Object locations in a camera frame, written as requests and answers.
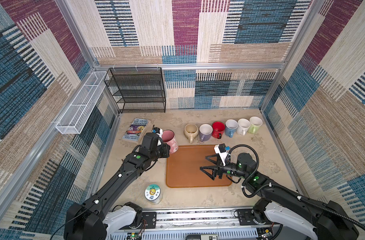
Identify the purple mug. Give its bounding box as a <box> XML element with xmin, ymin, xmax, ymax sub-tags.
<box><xmin>199</xmin><ymin>124</ymin><xmax>213</xmax><ymax>142</ymax></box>

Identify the white mug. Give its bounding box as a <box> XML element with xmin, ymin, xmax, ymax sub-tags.
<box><xmin>236</xmin><ymin>119</ymin><xmax>251</xmax><ymax>136</ymax></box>

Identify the brown plastic tray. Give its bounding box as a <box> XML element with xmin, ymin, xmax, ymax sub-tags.
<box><xmin>166</xmin><ymin>145</ymin><xmax>231</xmax><ymax>188</ymax></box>

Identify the black wire shelf rack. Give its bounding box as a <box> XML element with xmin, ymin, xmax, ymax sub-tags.
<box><xmin>105</xmin><ymin>67</ymin><xmax>166</xmax><ymax>114</ymax></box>

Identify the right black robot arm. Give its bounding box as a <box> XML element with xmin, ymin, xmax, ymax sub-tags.
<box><xmin>200</xmin><ymin>153</ymin><xmax>361</xmax><ymax>240</ymax></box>

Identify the red mug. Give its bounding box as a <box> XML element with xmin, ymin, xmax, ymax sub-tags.
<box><xmin>211</xmin><ymin>121</ymin><xmax>225</xmax><ymax>139</ymax></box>

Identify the black corrugated cable conduit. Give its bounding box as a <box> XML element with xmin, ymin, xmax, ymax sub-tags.
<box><xmin>227</xmin><ymin>144</ymin><xmax>365</xmax><ymax>240</ymax></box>

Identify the white wire mesh basket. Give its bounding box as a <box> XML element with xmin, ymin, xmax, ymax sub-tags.
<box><xmin>56</xmin><ymin>72</ymin><xmax>107</xmax><ymax>135</ymax></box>

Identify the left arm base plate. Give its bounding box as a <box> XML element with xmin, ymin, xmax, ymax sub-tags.
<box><xmin>134</xmin><ymin>212</ymin><xmax>157</xmax><ymax>230</ymax></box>

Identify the beige ceramic teapot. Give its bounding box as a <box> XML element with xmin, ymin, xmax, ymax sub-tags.
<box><xmin>184</xmin><ymin>124</ymin><xmax>198</xmax><ymax>144</ymax></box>

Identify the paperback book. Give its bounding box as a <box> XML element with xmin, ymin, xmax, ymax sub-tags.
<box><xmin>122</xmin><ymin>118</ymin><xmax>151</xmax><ymax>143</ymax></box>

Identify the blue dotted mug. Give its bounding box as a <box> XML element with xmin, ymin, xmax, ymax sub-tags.
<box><xmin>224</xmin><ymin>119</ymin><xmax>238</xmax><ymax>138</ymax></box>

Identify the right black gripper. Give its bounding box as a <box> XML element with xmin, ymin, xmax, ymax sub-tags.
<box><xmin>200</xmin><ymin>153</ymin><xmax>247</xmax><ymax>181</ymax></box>

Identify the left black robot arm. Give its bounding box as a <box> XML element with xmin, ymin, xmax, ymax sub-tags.
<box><xmin>64</xmin><ymin>132</ymin><xmax>170</xmax><ymax>240</ymax></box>

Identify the pink ghost mug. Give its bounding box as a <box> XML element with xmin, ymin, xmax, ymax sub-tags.
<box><xmin>162</xmin><ymin>130</ymin><xmax>179</xmax><ymax>154</ymax></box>

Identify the clear jar green lid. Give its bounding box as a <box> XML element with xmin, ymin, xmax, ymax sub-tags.
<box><xmin>145</xmin><ymin>184</ymin><xmax>162</xmax><ymax>204</ymax></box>

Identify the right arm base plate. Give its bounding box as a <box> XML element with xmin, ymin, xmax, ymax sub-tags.
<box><xmin>234</xmin><ymin>208</ymin><xmax>271</xmax><ymax>226</ymax></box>

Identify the light green mug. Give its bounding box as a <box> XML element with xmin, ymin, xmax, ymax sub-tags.
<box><xmin>248</xmin><ymin>117</ymin><xmax>263</xmax><ymax>134</ymax></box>

